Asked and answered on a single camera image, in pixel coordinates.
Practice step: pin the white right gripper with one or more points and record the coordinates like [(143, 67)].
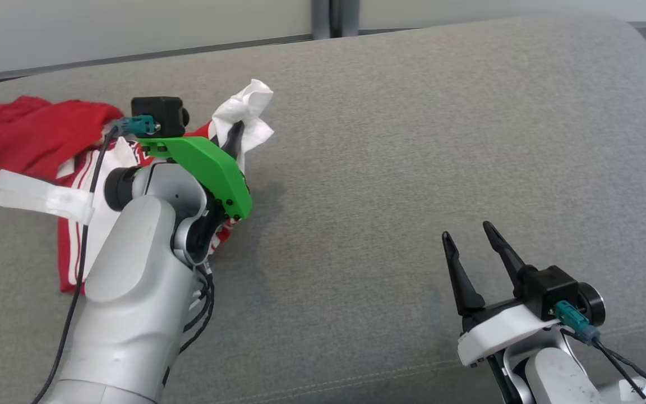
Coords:
[(497, 334)]

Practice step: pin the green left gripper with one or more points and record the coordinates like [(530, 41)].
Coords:
[(216, 168)]

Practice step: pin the red and white jersey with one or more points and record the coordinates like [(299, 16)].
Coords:
[(244, 106)]

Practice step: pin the red shorts with number print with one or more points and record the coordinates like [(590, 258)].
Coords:
[(26, 134)]

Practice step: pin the grey fabric sofa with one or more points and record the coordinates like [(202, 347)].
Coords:
[(413, 140)]

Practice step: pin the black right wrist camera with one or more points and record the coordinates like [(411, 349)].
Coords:
[(547, 289)]

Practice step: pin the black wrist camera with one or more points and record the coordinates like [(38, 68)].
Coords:
[(157, 115), (547, 289)]

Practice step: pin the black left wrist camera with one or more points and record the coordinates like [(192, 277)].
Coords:
[(157, 115)]

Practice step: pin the teal left camera connector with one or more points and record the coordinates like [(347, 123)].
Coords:
[(138, 124)]

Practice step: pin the teal camera connector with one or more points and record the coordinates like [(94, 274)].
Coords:
[(138, 124), (575, 321)]

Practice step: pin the teal right camera connector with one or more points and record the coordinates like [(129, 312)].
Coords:
[(575, 321)]

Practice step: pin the grey partition frame post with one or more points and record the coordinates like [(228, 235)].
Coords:
[(334, 17)]

